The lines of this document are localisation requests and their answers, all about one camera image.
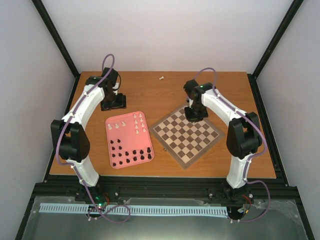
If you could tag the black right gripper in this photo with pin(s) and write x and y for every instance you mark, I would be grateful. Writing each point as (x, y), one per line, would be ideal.
(191, 119)

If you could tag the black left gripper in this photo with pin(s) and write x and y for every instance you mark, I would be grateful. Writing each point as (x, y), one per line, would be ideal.
(120, 104)

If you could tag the wooden chess board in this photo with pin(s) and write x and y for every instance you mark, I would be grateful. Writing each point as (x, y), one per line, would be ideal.
(185, 141)

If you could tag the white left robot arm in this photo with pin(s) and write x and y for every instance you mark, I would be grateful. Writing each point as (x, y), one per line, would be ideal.
(69, 138)

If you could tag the light blue cable duct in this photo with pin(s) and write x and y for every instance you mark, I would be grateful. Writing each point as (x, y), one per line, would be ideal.
(139, 210)

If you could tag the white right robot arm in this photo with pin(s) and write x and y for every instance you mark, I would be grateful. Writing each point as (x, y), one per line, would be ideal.
(243, 129)

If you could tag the pink plastic tray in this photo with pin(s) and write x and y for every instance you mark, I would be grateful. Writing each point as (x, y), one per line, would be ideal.
(132, 144)

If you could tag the black aluminium frame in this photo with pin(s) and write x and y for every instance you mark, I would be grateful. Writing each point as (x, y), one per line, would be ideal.
(63, 185)

